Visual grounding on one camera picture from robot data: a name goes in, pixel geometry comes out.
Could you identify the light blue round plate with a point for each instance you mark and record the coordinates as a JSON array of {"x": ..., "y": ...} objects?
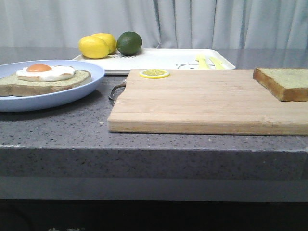
[{"x": 44, "y": 101}]

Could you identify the wooden cutting board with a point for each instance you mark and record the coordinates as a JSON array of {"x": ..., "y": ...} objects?
[{"x": 226, "y": 102}]

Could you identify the green lime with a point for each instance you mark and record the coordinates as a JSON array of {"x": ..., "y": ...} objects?
[{"x": 129, "y": 43}]

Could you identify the white bear tray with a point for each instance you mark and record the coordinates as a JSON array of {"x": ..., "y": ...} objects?
[{"x": 157, "y": 58}]

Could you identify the front yellow lemon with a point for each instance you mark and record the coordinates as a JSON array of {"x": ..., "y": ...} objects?
[{"x": 93, "y": 47}]

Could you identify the yellow plastic fork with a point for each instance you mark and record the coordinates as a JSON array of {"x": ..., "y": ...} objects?
[{"x": 202, "y": 65}]

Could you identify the rear yellow lemon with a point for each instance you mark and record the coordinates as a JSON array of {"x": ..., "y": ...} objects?
[{"x": 109, "y": 39}]

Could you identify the metal cutting board handle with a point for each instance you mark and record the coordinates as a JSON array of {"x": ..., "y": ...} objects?
[{"x": 112, "y": 96}]

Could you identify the bread slice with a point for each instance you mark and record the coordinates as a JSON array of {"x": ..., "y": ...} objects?
[
  {"x": 13, "y": 86},
  {"x": 286, "y": 84}
]

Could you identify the fake fried egg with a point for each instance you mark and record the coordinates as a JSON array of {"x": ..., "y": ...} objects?
[{"x": 45, "y": 73}]

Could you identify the grey curtain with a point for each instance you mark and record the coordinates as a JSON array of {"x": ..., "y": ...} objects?
[{"x": 222, "y": 24}]

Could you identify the yellow plastic knife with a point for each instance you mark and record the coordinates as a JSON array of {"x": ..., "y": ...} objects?
[{"x": 216, "y": 63}]

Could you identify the yellow lemon slice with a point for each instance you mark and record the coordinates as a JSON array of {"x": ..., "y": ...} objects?
[{"x": 154, "y": 73}]

